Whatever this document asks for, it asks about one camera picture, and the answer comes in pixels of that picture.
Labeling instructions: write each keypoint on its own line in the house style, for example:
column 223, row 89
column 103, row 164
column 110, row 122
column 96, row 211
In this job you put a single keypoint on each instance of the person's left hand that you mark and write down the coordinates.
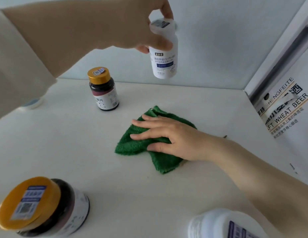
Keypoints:
column 129, row 24

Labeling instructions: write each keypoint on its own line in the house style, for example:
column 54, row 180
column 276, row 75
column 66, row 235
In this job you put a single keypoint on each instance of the person's right hand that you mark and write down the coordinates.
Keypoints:
column 188, row 143

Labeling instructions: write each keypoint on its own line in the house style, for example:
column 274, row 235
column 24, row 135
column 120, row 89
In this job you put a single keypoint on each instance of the green cleaning cloth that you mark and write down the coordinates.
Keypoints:
column 163, row 163

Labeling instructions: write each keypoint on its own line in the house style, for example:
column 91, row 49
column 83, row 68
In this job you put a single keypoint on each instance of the white bottle navy label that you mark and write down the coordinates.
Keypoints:
column 163, row 64
column 213, row 225

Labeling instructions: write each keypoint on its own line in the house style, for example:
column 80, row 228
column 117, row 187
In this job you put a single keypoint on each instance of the gold cap dark bottle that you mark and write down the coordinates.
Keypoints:
column 104, row 94
column 44, row 208

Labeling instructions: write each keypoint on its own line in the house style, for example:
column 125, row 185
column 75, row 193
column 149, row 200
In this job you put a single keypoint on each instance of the white bottle light blue label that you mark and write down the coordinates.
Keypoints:
column 32, row 104

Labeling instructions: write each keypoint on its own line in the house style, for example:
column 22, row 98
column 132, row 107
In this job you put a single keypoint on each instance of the person's left forearm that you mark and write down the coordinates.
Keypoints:
column 64, row 34

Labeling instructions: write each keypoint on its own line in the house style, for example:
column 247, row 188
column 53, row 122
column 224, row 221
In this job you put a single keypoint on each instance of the person's right forearm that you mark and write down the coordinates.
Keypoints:
column 268, row 185

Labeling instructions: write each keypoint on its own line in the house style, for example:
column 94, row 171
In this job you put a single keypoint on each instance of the white printed carton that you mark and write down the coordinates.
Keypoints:
column 293, row 126

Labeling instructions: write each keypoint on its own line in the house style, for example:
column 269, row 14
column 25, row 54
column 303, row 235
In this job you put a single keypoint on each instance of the white arm sleeve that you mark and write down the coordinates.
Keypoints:
column 17, row 71

